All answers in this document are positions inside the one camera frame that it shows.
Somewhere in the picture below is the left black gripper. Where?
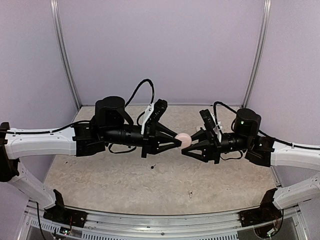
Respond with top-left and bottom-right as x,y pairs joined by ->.
103,122 -> 182,159

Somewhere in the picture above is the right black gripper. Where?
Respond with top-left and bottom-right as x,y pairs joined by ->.
180,128 -> 252,165

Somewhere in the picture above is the pink round case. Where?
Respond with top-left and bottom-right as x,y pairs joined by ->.
174,133 -> 192,150

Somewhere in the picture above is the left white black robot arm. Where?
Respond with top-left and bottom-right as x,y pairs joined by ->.
0,96 -> 182,223

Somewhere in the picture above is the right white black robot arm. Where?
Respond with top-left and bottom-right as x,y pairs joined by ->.
181,108 -> 320,222

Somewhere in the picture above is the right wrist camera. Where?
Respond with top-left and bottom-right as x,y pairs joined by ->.
199,109 -> 222,143

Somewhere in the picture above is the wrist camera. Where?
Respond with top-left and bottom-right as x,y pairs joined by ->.
199,109 -> 222,143
140,99 -> 168,135

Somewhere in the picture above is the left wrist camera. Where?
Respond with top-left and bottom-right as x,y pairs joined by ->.
140,99 -> 168,135

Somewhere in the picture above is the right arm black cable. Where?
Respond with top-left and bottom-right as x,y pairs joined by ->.
212,101 -> 320,161

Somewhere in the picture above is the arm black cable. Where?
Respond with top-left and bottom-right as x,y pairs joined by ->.
4,78 -> 156,155
212,101 -> 320,161

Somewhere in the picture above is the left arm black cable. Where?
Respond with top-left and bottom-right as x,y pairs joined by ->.
4,78 -> 156,155

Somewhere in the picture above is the front aluminium rail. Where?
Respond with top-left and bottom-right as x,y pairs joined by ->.
16,201 -> 309,240

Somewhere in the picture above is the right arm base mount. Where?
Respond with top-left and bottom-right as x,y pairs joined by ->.
238,188 -> 283,227

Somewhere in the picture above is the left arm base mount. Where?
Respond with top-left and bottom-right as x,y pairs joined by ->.
43,189 -> 88,228

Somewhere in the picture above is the right aluminium post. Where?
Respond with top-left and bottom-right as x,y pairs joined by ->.
241,0 -> 272,108

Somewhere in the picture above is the aluminium post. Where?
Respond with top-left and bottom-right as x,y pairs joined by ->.
50,0 -> 82,111
241,0 -> 272,108

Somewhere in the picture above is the left aluminium post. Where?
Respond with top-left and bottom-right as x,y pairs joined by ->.
50,0 -> 82,111

